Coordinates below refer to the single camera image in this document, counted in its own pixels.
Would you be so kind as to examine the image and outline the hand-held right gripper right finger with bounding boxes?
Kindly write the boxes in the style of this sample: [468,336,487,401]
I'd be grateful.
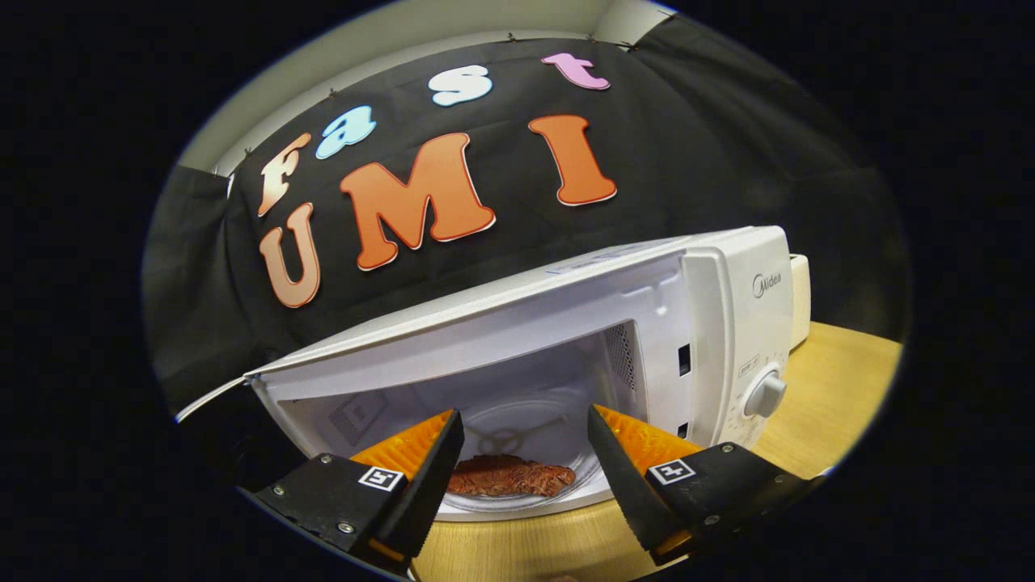
[587,404,826,568]

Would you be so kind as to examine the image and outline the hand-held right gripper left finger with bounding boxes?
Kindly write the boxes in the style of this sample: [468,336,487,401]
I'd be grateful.
[239,408,466,575]

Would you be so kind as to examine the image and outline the brown cooked meat piece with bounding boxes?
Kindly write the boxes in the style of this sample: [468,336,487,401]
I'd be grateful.
[447,453,577,498]

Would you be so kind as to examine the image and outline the white microwave oven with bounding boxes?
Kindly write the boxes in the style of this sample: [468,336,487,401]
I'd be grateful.
[174,225,796,522]

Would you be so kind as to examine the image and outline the white toaster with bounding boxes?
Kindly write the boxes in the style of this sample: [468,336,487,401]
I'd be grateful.
[788,253,812,351]

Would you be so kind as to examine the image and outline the black backdrop cloth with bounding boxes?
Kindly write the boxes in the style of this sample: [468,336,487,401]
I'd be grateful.
[142,16,915,413]

